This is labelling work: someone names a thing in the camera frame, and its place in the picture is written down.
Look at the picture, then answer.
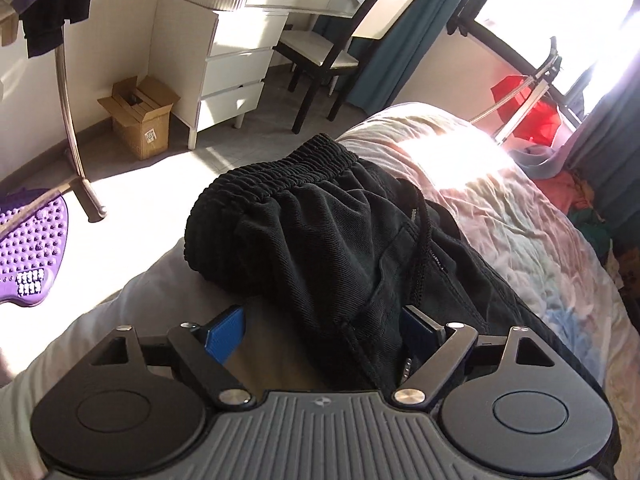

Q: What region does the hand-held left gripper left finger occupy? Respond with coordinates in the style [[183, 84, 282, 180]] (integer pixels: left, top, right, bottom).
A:
[[87, 306, 254, 408]]

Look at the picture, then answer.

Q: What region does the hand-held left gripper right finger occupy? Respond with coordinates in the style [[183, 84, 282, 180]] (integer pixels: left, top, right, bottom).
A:
[[391, 305, 556, 407]]

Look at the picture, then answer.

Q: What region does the pile of colourful clothes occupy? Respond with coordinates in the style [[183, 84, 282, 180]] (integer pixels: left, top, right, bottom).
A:
[[515, 145, 640, 271]]

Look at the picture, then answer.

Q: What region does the metal clothes rack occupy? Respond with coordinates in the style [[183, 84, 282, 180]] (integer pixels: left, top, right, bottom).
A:
[[54, 42, 108, 223]]

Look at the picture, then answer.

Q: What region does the bed with pastel sheet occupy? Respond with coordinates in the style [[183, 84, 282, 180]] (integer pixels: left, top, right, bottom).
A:
[[0, 102, 640, 480]]

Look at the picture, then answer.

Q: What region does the purple studded mat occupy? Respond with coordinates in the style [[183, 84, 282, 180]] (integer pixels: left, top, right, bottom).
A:
[[0, 189, 70, 307]]

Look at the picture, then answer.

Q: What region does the open cardboard box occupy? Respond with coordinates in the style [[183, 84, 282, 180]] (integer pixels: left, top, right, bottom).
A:
[[97, 76, 182, 161]]

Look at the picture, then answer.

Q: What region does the red garment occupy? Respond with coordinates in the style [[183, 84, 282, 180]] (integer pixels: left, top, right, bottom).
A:
[[490, 75, 561, 148]]

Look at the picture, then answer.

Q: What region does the white garment steamer stand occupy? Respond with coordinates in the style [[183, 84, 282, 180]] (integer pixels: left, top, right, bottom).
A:
[[470, 36, 563, 143]]

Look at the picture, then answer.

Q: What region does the blue curtain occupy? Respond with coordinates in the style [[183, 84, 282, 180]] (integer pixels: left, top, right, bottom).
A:
[[312, 0, 496, 111], [565, 75, 640, 251]]

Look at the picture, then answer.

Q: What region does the white drawer cabinet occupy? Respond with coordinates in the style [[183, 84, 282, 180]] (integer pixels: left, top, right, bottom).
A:
[[155, 0, 290, 150]]

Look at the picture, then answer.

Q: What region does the white backed dark chair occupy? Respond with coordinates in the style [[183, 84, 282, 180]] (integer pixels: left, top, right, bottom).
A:
[[272, 0, 421, 135]]

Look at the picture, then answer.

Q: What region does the dark framed window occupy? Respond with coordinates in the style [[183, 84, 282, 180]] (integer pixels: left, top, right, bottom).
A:
[[447, 0, 640, 126]]

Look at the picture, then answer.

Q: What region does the black hanging garment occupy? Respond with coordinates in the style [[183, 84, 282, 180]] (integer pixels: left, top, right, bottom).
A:
[[20, 0, 98, 58]]

